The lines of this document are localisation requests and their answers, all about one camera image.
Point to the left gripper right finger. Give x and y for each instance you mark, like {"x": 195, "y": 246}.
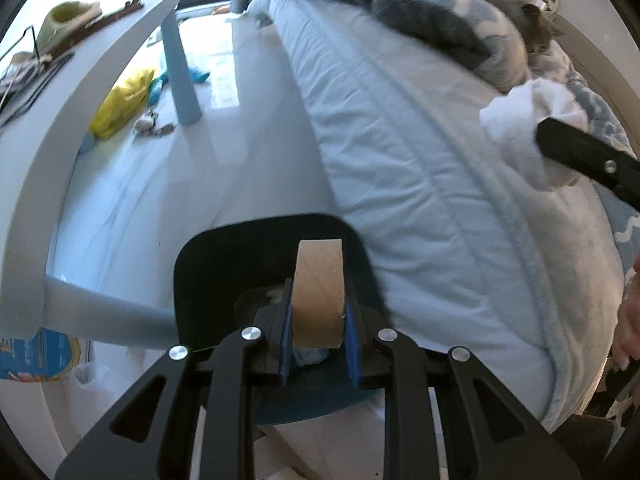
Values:
{"x": 445, "y": 412}

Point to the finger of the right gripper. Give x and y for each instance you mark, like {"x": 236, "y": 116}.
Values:
{"x": 615, "y": 170}

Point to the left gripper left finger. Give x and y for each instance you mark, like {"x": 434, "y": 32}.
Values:
{"x": 149, "y": 433}

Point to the brown tape roll core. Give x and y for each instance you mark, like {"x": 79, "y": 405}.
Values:
{"x": 318, "y": 295}

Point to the white balled sock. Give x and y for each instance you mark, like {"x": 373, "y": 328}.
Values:
{"x": 511, "y": 121}

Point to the black trash bin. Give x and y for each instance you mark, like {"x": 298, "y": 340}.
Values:
{"x": 224, "y": 275}

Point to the person's right hand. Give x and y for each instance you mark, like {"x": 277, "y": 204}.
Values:
{"x": 626, "y": 345}

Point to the blue white fleece blanket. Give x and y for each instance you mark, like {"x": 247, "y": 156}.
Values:
{"x": 483, "y": 40}

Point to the grey bed mattress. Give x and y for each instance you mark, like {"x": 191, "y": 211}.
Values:
{"x": 465, "y": 251}

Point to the grey cat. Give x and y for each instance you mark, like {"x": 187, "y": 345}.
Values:
{"x": 536, "y": 30}

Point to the blue printed box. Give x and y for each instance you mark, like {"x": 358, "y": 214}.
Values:
{"x": 48, "y": 356}

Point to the small toy on floor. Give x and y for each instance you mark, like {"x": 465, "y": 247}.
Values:
{"x": 146, "y": 126}

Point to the yellow plastic bag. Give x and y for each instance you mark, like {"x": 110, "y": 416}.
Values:
{"x": 121, "y": 104}

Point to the light blue bench table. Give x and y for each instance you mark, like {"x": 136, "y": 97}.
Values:
{"x": 38, "y": 153}

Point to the brown wooden sticks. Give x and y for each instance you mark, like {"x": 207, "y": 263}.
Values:
{"x": 78, "y": 35}

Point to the pale green slipper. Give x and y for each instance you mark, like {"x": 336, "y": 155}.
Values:
{"x": 62, "y": 20}

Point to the black wire stand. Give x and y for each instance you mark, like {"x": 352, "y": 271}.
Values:
{"x": 28, "y": 74}

